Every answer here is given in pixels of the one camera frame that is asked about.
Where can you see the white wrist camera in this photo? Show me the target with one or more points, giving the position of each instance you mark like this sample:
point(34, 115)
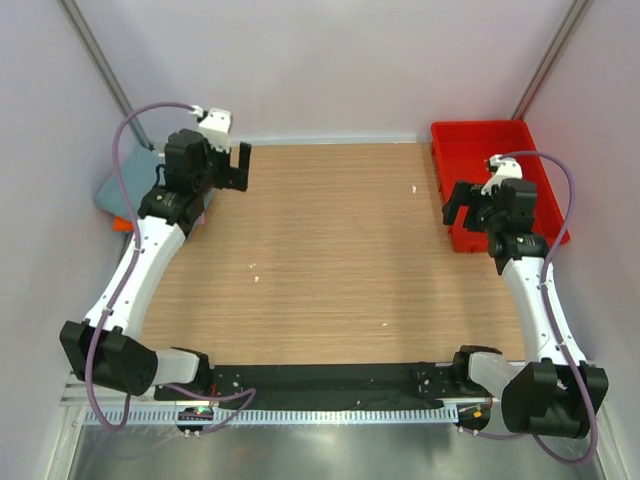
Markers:
point(501, 167)
point(215, 125)

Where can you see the aluminium corner post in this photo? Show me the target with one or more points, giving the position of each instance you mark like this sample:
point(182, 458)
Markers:
point(560, 40)
point(92, 47)

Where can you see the folded orange t shirt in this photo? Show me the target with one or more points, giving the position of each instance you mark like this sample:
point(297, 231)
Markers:
point(122, 225)

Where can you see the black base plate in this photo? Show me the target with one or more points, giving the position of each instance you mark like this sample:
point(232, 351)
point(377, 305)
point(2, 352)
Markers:
point(340, 387)

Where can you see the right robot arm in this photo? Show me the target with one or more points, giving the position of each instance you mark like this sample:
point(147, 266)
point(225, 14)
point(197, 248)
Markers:
point(557, 390)

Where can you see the grey-blue t shirt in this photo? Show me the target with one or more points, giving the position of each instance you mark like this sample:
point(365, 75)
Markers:
point(138, 175)

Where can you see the right aluminium corner post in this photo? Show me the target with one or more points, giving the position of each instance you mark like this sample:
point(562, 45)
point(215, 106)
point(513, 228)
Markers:
point(560, 40)

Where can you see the aluminium front rail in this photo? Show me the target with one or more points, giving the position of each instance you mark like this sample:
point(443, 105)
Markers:
point(75, 393)

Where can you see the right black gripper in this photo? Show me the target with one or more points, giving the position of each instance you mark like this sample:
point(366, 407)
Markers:
point(465, 194)

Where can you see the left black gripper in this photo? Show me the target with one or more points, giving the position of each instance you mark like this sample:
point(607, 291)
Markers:
point(233, 177)

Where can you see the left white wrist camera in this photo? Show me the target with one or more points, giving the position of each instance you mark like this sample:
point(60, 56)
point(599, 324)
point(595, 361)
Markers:
point(215, 125)

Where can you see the slotted cable duct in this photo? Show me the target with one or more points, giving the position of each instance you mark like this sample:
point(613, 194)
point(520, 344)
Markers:
point(183, 415)

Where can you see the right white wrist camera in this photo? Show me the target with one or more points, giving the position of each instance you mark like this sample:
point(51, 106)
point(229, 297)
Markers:
point(501, 167)

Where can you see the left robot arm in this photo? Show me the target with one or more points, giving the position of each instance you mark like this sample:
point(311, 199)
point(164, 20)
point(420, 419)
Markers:
point(103, 349)

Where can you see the left aluminium corner post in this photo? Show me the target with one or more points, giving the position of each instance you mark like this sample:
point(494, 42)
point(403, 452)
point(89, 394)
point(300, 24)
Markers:
point(92, 47)

